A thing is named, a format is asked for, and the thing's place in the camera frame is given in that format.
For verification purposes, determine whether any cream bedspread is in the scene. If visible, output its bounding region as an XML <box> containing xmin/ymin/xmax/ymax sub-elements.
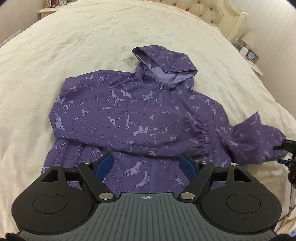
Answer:
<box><xmin>1</xmin><ymin>1</ymin><xmax>295</xmax><ymax>235</ymax></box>

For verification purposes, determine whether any framed photo on nightstand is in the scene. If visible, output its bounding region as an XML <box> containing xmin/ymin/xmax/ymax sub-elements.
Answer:
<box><xmin>245</xmin><ymin>49</ymin><xmax>259</xmax><ymax>64</ymax></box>

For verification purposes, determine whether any cream right nightstand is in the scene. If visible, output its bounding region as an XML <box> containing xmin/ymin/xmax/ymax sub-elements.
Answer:
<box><xmin>231</xmin><ymin>39</ymin><xmax>263</xmax><ymax>78</ymax></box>

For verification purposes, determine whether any cream table lamp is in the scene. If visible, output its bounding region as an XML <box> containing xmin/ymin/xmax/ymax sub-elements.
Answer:
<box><xmin>239</xmin><ymin>29</ymin><xmax>256</xmax><ymax>48</ymax></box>

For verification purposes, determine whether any purple patterned hooded jacket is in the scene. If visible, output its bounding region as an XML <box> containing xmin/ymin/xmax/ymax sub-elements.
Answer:
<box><xmin>43</xmin><ymin>45</ymin><xmax>287</xmax><ymax>195</ymax></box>

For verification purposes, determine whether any cream tufted headboard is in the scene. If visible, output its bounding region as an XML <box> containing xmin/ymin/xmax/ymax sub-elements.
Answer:
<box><xmin>159</xmin><ymin>0</ymin><xmax>248</xmax><ymax>41</ymax></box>

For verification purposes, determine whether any cream left nightstand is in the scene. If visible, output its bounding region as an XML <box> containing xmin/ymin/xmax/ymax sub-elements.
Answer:
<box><xmin>38</xmin><ymin>1</ymin><xmax>70</xmax><ymax>19</ymax></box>

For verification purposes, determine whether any cream nightstand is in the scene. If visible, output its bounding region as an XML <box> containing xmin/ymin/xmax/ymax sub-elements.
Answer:
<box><xmin>231</xmin><ymin>39</ymin><xmax>263</xmax><ymax>78</ymax></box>
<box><xmin>38</xmin><ymin>1</ymin><xmax>70</xmax><ymax>19</ymax></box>

